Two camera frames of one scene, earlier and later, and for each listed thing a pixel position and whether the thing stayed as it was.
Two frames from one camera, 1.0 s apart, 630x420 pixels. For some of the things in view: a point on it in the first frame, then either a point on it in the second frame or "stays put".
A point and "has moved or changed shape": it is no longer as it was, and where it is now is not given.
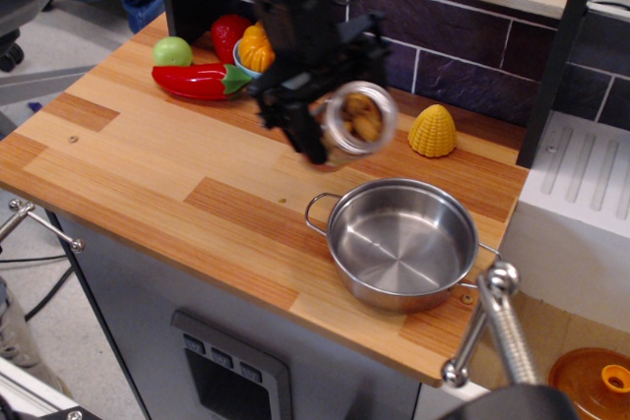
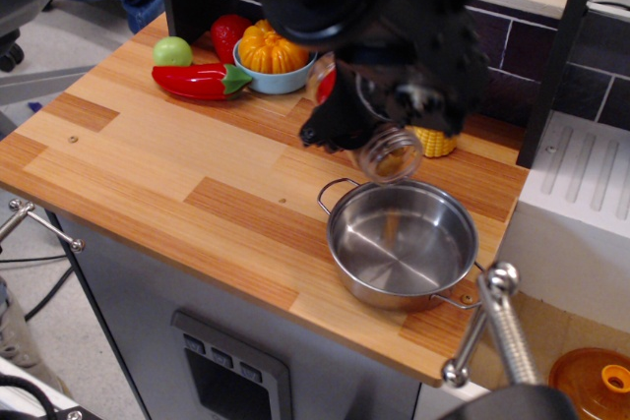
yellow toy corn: x=432 y=132 stays put
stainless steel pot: x=399 y=245 stays put
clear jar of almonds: x=355 y=118 has moved or changed shape
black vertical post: x=558 y=57 stays put
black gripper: x=306 y=39 to x=429 y=66
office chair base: x=11 y=53 stays put
